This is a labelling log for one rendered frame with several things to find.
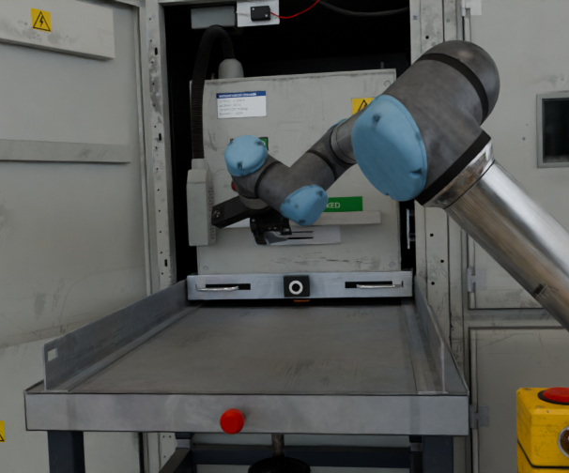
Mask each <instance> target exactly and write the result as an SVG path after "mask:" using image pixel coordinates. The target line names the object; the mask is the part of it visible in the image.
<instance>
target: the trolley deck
mask: <svg viewBox="0 0 569 473"><path fill-rule="evenodd" d="M429 309H430V311H431V314H432V315H433V317H434V320H435V322H436V325H437V327H438V331H439V334H440V336H441V338H442V341H443V348H444V380H445V383H446V386H447V389H448V391H449V394H418V393H417V389H416V383H415V378H414V373H413V367H412V362H411V356H410V352H409V346H408V336H407V331H406V326H405V320H404V316H403V310H402V308H341V309H266V310H195V311H193V312H192V313H189V314H188V315H186V316H185V317H183V318H182V319H180V320H179V321H177V322H176V323H175V324H174V325H172V326H170V327H169V328H167V329H165V330H164V331H162V332H161V333H159V334H158V335H156V336H154V337H153V338H151V339H150V340H148V341H147V342H145V343H143V344H142V345H140V346H139V347H137V348H135V349H134V350H132V351H131V352H130V353H129V354H127V355H126V356H124V357H123V358H121V359H119V360H117V361H116V362H114V363H113V364H111V365H110V366H108V367H107V368H105V369H104V370H102V371H100V372H99V373H97V374H95V375H94V376H92V377H91V378H89V379H88V380H86V381H85V382H84V383H82V384H81V385H79V386H78V387H76V388H75V389H73V390H71V391H70V392H41V390H42V389H44V378H43V379H42V380H40V381H38V382H37V383H36V384H34V385H32V386H30V387H28V388H27V389H24V390H23V395H24V411H25V426H26V431H63V432H135V433H206V434H226V433H225V432H224V431H223V430H222V428H221V425H220V418H221V415H222V414H223V412H224V411H225V410H227V409H229V408H236V409H238V410H240V411H241V412H242V413H243V415H244V418H245V423H244V426H243V428H242V429H241V431H240V432H239V433H238V434H277V435H420V436H470V405H469V389H468V387H467V384H466V382H465V380H464V377H463V375H462V374H461V372H460V369H459V367H458V365H457V363H456V360H455V358H454V354H453V352H452V350H451V348H450V346H449V344H448V342H447V339H446V337H445V335H444V333H443V330H442V328H441V326H440V324H439V321H438V319H437V316H436V314H435V312H434V310H433V307H432V305H431V306H430V307H429Z"/></svg>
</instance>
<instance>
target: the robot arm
mask: <svg viewBox="0 0 569 473"><path fill-rule="evenodd" d="M499 93H500V75H499V71H498V68H497V66H496V63H495V61H494V60H493V58H492V57H491V56H490V54H489V53H488V52H487V51H485V50H484V49H483V48H482V47H480V46H478V45H476V44H475V43H472V42H469V41H465V40H448V41H444V42H441V43H440V44H438V45H436V46H434V47H432V48H430V49H429V50H427V51H426V52H425V53H423V54H422V55H421V56H420V57H419V58H418V59H417V60H416V61H415V62H414V63H413V64H412V65H411V66H410V67H409V68H408V69H407V70H406V71H405V72H404V73H403V74H402V75H401V76H400V77H399V78H397V79H396V80H395V81H394V82H393V83H392V84H391V85H390V86H389V87H388V88H387V89H386V90H385V91H384V92H383V93H382V94H380V95H379V96H377V97H375V98H374V99H373V100H372V101H371V102H370V103H369V104H368V105H366V106H365V107H364V108H362V109H361V110H359V111H358V112H356V113H355V114H354V115H352V116H351V117H349V118H344V119H342V120H340V121H339V122H338V123H336V124H334V125H333V126H331V127H330V128H329V129H328V131H327V132H326V133H325V134H324V135H323V136H322V137H321V138H320V139H319V140H318V141H317V142H316V143H315V144H314V145H312V146H311V147H310V148H309V149H308V150H307V151H306V152H305V153H304V154H303V155H302V156H301V157H300V158H299V159H298V160H296V161H295V162H294V163H293V164H292V165H291V166H290V167H288V166H286V165H285V164H283V163H281V162H280V161H278V160H276V159H274V158H273V157H272V156H271V155H269V154H268V150H267V148H266V147H265V146H264V144H263V142H262V141H261V140H260V139H259V138H257V137H255V136H253V135H241V136H239V137H237V138H235V139H233V140H232V141H231V142H230V143H229V144H228V146H227V147H226V149H225V151H224V159H225V162H226V169H227V171H228V173H229V174H230V175H231V177H232V180H233V182H234V184H235V187H236V190H237V192H238V196H236V197H234V198H231V199H229V200H227V201H224V202H222V203H220V204H217V205H216V206H213V207H212V210H211V224H212V225H214V226H216V227H218V228H220V229H222V228H224V227H226V226H228V225H231V224H233V223H236V222H238V221H242V220H245V219H248V218H250V227H251V231H252V233H254V239H255V242H256V244H258V245H265V246H268V245H270V244H271V243H276V242H283V241H287V237H286V236H283V235H292V231H291V228H290V224H289V219H290V220H291V221H294V222H295V223H297V224H298V225H300V226H308V225H311V224H313V223H314V222H315V221H317V220H318V218H319V217H320V215H321V213H322V212H323V211H324V210H325V208H326V206H327V203H328V199H329V197H328V194H327V193H326V190H327V189H328V188H329V187H330V186H331V185H332V184H333V183H334V182H335V181H336V180H337V179H338V178H339V177H340V176H341V175H342V174H343V173H344V172H345V171H346V170H347V169H349V168H350V167H351V166H353V165H355V164H357V163H358V165H359V167H360V169H361V171H362V173H363V174H364V175H365V177H366V178H367V179H368V181H369V182H370V183H371V184H372V185H373V186H374V187H375V188H376V189H377V190H378V191H380V192H381V193H382V194H384V195H385V196H389V195H390V196H391V198H392V199H393V200H396V201H402V202H403V201H408V200H411V199H415V200H416V201H417V202H418V203H419V204H420V205H421V206H422V207H439V208H442V209H443V210H444V211H445V212H446V213H447V214H448V215H449V216H450V217H451V218H452V219H453V220H454V221H455V222H457V223H458V224H459V225H460V226H461V227H462V228H463V229H464V230H465V231H466V232H467V233H468V234H469V235H470V236H471V237H472V238H473V239H474V240H475V241H476V242H477V243H478V244H479V245H480V246H481V247H482V248H483V249H484V250H485V251H486V252H487V253H488V254H489V255H490V256H491V257H492V258H493V259H494V260H495V261H497V262H498V263H499V264H500V265H501V266H502V267H503V268H504V269H505V270H506V271H507V272H508V273H509V274H510V275H511V276H512V277H513V278H514V279H515V280H516V281H517V282H518V283H519V284H520V285H521V286H522V287H523V288H524V289H525V290H526V291H527V292H528V293H529V294H530V295H531V296H532V297H533V298H534V299H535V300H536V301H538V302H539V303H540V304H541V305H542V306H543V307H544V308H545V309H546V310H547V311H548V312H549V313H550V314H551V315H552V316H553V317H554V318H555V319H556V320H557V321H558V322H559V323H560V324H561V325H562V326H563V327H564V328H565V329H566V330H567V331H568V332H569V231H568V230H567V229H566V228H565V227H564V226H563V225H562V224H561V223H560V222H559V221H558V220H557V219H556V218H555V217H554V216H553V215H551V214H550V213H549V212H548V211H547V210H546V209H545V208H544V207H543V206H542V205H541V204H540V203H539V202H538V201H537V200H536V199H535V198H534V197H533V196H532V195H531V194H530V193H529V192H528V191H527V190H526V189H525V188H524V187H523V186H522V185H521V184H520V183H518V182H517V181H516V180H515V179H514V178H513V177H512V176H511V175H510V174H509V173H508V172H507V171H506V170H505V169H504V168H503V167H502V166H501V165H500V164H499V163H498V162H497V161H496V160H495V159H494V157H493V139H492V138H491V137H490V136H489V135H488V134H487V133H486V132H485V131H484V130H483V129H482V128H481V127H480V126H481V125H482V124H483V123H484V121H485V120H486V119H487V118H488V117H489V115H490V114H491V113H492V111H493V109H494V107H495V105H496V103H497V100H498V98H499ZM285 229H289V231H285ZM275 232H281V236H279V235H276V234H275Z"/></svg>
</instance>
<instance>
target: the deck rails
mask: <svg viewBox="0 0 569 473"><path fill-rule="evenodd" d="M415 282H416V306H402V310H403V316H404V320H405V326H406V331H407V336H408V346H409V352H410V356H411V362H412V367H413V373H414V378H415V383H416V389H417V393H418V394H449V391H448V389H447V386H446V383H445V380H444V348H443V341H442V338H441V336H440V334H439V331H438V327H437V325H436V322H435V320H434V317H433V315H432V314H431V311H430V309H429V306H428V304H427V301H426V299H425V297H424V294H423V290H422V288H421V286H420V284H419V281H418V279H417V277H415ZM193 311H195V309H182V296H181V282H177V283H175V284H173V285H171V286H169V287H166V288H164V289H162V290H161V291H159V292H156V293H154V294H152V295H150V296H148V297H146V298H142V299H140V300H138V301H136V302H133V303H132V304H130V305H128V306H126V307H123V308H121V309H119V310H117V311H115V312H113V313H109V314H107V315H105V316H103V317H101V318H99V319H97V320H95V321H93V322H91V323H88V324H86V325H84V326H82V327H80V328H77V329H75V330H73V331H71V332H68V333H66V334H64V335H62V336H60V337H58V338H55V339H53V340H51V341H49V342H47V343H44V344H43V345H42V360H43V376H44V389H42V390H41V392H70V391H71V390H73V389H75V388H76V387H78V386H79V385H81V384H82V383H84V382H85V381H86V380H88V379H89V378H91V377H92V376H94V375H95V374H97V373H99V372H100V371H102V370H104V369H105V368H107V367H108V366H110V365H111V364H113V363H114V362H116V361H117V360H119V359H121V358H123V357H124V356H126V355H127V354H129V353H130V352H131V351H132V350H134V349H135V348H137V347H139V346H140V345H142V344H143V343H145V342H147V341H148V340H150V339H151V338H153V337H154V336H156V335H158V334H159V333H161V332H162V331H164V330H165V329H167V328H169V327H170V326H172V325H174V324H175V323H176V322H177V321H179V320H180V319H182V318H183V317H185V316H186V315H188V314H189V313H192V312H193ZM53 349H55V358H53V359H50V360H48V352H49V351H51V350H53Z"/></svg>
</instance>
